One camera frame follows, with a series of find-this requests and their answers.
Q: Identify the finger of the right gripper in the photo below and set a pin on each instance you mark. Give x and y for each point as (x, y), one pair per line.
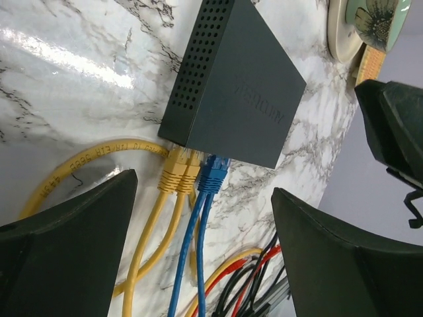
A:
(392, 114)

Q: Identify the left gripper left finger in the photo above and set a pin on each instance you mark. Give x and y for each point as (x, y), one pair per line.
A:
(64, 260)

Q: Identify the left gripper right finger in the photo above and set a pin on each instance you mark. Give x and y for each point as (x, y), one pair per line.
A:
(337, 269)

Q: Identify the black network switch box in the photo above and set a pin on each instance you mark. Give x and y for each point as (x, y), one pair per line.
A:
(237, 91)

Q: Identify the orange woven mat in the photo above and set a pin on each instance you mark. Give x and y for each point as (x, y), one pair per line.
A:
(370, 64)

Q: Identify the beige pink plate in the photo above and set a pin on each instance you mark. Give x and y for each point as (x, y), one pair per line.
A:
(343, 40)

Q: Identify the green bowl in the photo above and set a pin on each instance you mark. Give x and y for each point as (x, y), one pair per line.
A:
(378, 22)

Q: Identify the blue ethernet cable long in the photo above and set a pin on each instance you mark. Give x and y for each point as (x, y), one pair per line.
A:
(213, 174)

